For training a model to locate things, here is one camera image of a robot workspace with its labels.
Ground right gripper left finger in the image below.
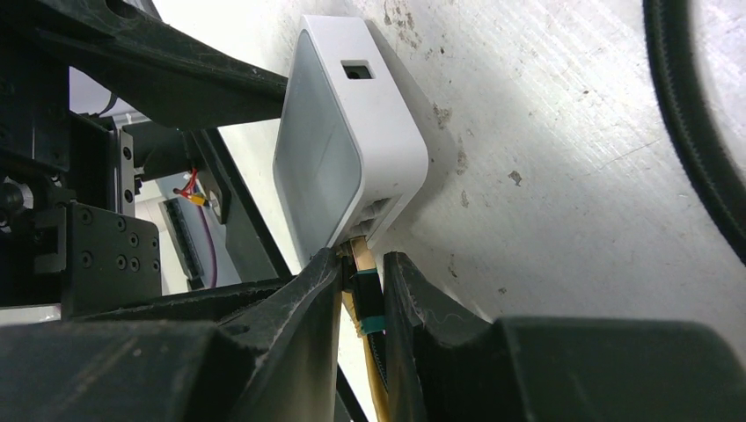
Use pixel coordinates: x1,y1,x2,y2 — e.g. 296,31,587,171
1,249,341,421

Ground grey network switch box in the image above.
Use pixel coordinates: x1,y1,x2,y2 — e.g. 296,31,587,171
273,15,429,265

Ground black ethernet cable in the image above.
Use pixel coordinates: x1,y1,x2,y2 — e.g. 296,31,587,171
343,236,389,397

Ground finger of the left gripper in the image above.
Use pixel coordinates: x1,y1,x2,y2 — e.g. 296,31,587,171
34,1,288,129

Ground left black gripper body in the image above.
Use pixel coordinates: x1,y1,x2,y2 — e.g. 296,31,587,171
0,0,234,318

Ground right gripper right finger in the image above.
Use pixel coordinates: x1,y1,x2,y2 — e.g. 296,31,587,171
384,252,745,421

